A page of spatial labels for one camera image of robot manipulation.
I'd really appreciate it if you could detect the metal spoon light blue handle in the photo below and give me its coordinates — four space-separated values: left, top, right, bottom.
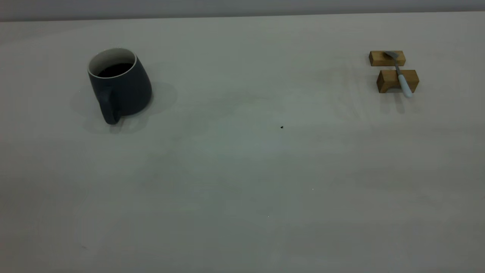
383 51 413 98

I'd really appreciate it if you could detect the dark grey ceramic mug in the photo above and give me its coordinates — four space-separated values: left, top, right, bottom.
88 48 153 125

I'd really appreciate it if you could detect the arched wooden block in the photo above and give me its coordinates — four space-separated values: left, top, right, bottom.
377 69 420 94

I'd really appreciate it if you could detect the flat rectangular wooden block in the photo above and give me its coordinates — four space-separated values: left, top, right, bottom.
369 50 406 67

